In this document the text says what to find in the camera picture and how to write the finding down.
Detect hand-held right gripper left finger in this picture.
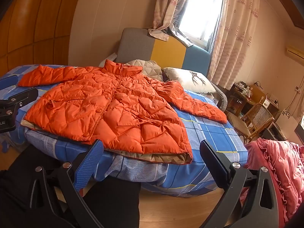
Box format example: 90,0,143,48
30,139,106,228

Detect wooden panelled wardrobe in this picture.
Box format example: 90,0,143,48
0,0,90,77

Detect pink ruffled quilt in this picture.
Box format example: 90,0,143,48
240,137,304,228

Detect orange quilted puffer jacket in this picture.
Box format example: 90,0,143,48
18,59,228,165

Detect person's black trousers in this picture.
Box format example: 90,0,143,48
0,144,141,228

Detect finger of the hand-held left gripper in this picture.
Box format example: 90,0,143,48
0,88,39,119
0,75,19,88

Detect wall air conditioner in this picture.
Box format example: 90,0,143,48
285,44,304,60

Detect hanging pink patterned curtain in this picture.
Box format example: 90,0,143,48
208,0,261,90

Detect grey yellow blue headboard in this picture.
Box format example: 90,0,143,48
116,27,211,79

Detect white cabinet with flower decal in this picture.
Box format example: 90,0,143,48
273,109,304,141

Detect bunched pink patterned curtain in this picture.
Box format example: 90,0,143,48
152,0,194,47

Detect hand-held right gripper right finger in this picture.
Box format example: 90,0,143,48
199,140,280,228

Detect cluttered wooden side table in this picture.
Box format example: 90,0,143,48
228,81,280,119

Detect white pillow with dark print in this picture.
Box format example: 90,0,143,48
162,67,217,94

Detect brown rattan chair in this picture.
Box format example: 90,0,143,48
226,103,275,145

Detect bright window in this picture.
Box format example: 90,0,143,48
178,0,226,50

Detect bed with blue plaid sheet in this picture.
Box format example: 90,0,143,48
0,63,249,197

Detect beige quilted jacket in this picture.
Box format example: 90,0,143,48
123,59,165,81

